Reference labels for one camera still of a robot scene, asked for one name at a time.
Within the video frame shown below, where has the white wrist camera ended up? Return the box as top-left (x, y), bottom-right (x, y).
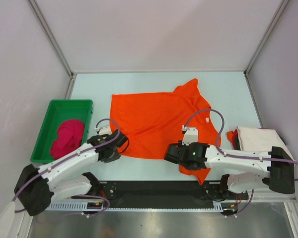
top-left (181, 125), bottom-right (199, 146)
top-left (95, 125), bottom-right (112, 135)

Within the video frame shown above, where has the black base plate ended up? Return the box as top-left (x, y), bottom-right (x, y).
top-left (101, 180), bottom-right (249, 209)

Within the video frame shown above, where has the orange folded shirt in stack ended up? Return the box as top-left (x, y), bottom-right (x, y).
top-left (226, 130), bottom-right (238, 150)

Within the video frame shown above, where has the magenta t shirt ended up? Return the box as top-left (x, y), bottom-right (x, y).
top-left (50, 119), bottom-right (85, 160)

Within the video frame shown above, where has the white cable duct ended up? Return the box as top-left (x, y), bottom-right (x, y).
top-left (46, 201), bottom-right (235, 213)

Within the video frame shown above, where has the white folded t shirt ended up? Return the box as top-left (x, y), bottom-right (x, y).
top-left (237, 126), bottom-right (293, 159)

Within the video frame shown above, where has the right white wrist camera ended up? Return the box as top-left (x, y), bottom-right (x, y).
top-left (181, 125), bottom-right (199, 146)

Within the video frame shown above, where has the aluminium rail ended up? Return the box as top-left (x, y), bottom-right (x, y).
top-left (285, 194), bottom-right (297, 202)

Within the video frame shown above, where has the green plastic bin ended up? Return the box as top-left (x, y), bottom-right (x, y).
top-left (30, 100), bottom-right (93, 164)

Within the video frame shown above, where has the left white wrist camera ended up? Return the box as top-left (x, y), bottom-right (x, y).
top-left (95, 125), bottom-right (112, 135)

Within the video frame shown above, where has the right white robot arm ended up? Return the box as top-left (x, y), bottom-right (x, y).
top-left (164, 142), bottom-right (295, 199)

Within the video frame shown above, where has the orange t shirt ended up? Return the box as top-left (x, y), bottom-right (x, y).
top-left (109, 78), bottom-right (222, 186)

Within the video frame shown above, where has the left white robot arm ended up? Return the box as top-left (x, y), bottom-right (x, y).
top-left (14, 130), bottom-right (129, 216)

